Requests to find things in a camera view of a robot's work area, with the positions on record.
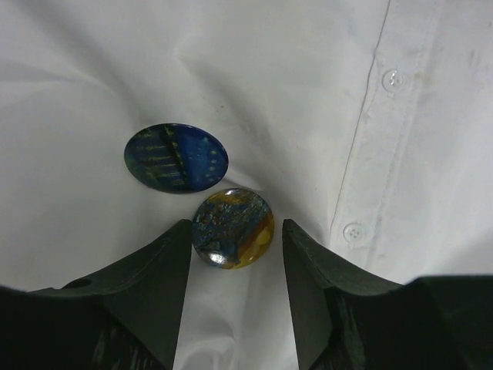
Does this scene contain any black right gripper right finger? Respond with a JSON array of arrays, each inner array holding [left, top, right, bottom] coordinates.
[[282, 220, 492, 369]]

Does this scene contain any blue yellow round brooch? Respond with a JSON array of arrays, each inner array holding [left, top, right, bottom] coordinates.
[[192, 188, 275, 270]]

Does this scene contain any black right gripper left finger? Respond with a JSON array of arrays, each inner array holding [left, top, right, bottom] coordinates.
[[1, 220, 192, 369]]

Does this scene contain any white shirt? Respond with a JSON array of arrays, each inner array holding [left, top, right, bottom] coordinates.
[[1, 1, 492, 369]]

